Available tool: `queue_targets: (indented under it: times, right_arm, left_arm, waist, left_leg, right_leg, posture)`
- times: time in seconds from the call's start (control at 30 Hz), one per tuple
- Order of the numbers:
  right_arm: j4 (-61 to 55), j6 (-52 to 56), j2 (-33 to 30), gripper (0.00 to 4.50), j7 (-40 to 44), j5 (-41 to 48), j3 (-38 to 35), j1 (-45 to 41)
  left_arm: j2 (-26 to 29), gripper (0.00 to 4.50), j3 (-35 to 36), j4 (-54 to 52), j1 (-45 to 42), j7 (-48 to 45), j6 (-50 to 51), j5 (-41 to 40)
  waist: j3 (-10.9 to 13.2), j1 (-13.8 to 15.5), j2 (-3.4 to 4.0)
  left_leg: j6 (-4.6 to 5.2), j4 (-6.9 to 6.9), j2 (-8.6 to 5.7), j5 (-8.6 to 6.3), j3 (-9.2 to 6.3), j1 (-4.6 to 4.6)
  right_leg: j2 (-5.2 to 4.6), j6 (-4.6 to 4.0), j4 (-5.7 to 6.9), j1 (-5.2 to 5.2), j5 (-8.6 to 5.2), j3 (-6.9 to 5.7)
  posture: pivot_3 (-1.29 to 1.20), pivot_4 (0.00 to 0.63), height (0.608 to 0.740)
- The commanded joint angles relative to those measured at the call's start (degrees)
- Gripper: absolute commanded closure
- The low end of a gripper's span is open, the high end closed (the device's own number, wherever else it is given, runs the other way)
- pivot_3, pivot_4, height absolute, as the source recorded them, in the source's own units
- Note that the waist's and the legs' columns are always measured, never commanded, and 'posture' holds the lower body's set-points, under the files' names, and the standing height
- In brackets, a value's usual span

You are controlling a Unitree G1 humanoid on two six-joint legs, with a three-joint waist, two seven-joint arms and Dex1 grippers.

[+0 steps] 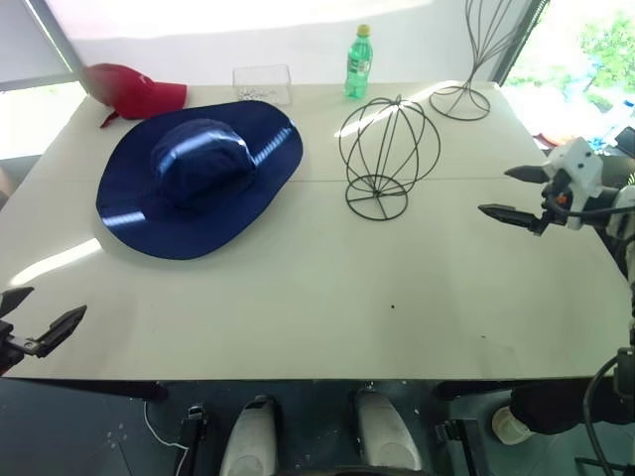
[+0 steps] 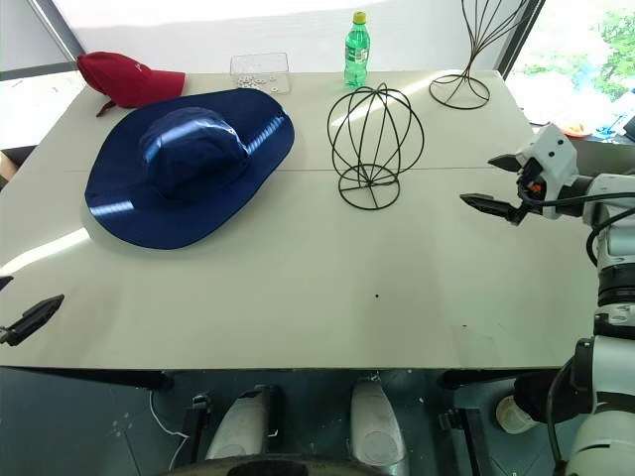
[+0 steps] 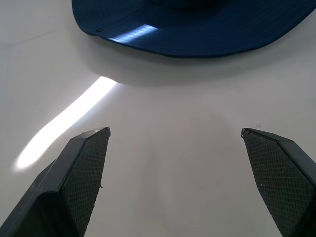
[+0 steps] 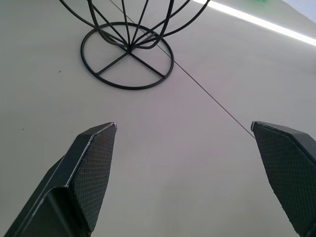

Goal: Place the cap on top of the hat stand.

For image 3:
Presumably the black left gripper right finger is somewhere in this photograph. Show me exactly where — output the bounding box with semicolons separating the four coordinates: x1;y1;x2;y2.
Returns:
240;127;316;237

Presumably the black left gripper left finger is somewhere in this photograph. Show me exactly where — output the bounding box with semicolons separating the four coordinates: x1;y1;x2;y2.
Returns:
0;126;111;237

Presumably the blue bucket hat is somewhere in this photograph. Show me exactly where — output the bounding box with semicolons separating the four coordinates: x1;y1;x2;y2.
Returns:
72;0;316;59

